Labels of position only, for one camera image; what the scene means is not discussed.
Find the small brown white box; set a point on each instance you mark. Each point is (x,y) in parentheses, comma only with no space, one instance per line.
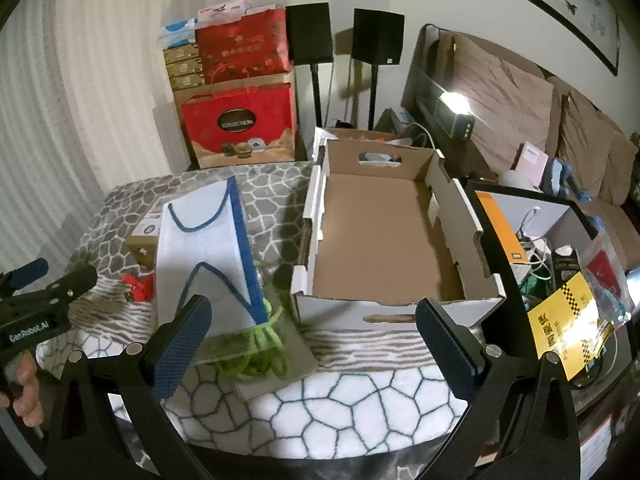
(144,252)

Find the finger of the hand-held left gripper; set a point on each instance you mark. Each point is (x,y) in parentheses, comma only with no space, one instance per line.
(27,271)
(75,281)

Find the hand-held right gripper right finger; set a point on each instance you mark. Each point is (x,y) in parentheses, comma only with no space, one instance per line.
(445,350)

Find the yellow black packet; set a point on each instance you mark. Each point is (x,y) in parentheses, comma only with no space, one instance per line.
(565,325)

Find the framed wall painting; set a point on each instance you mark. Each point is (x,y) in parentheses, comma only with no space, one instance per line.
(565,0)

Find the red gift bag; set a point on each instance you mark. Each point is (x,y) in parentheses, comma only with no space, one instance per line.
(240,50)

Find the large red gift box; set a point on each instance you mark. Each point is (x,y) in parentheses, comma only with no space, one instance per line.
(235,120)

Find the white pink paper bag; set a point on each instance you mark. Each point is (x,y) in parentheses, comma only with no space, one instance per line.
(220,12)

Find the blue white tissue pack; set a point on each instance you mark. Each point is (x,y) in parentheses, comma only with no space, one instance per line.
(176,32)

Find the black gold patterned packet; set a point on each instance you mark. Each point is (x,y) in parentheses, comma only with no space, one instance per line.
(565,266)

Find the white curtain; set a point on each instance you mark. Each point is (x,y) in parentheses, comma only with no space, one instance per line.
(75,85)

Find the red packet in plastic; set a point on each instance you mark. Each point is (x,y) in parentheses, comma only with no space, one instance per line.
(602,267)

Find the pink booklet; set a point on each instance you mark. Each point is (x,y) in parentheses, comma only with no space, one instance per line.
(531,164)

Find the green plant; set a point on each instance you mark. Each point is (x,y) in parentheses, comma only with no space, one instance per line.
(260,345)

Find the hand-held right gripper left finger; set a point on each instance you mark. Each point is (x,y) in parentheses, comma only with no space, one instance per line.
(182,345)

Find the orange black box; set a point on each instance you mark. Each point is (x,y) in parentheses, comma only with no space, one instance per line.
(500,230)

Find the beige sofa cushion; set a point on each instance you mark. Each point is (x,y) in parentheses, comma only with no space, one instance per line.
(500,95)
(585,145)

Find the white paper bag blue trim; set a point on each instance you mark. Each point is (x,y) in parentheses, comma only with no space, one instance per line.
(200,250)

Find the black speaker on stand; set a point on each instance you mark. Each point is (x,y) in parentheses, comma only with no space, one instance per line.
(309,32)
(377,35)

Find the dark sofa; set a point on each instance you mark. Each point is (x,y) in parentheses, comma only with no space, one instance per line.
(422,75)

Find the brown cardboard box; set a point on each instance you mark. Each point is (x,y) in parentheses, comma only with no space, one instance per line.
(350,135)

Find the grey white patterned blanket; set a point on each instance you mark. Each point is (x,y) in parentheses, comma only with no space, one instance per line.
(350,400)

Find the white cardboard box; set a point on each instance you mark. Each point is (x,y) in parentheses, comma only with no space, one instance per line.
(380,240)

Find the person's left hand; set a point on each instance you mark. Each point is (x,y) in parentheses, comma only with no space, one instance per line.
(25,390)

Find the small red toy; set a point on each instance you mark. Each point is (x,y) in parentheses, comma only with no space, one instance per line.
(138,287)

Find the blue toy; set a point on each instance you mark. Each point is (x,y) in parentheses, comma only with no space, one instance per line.
(565,177)

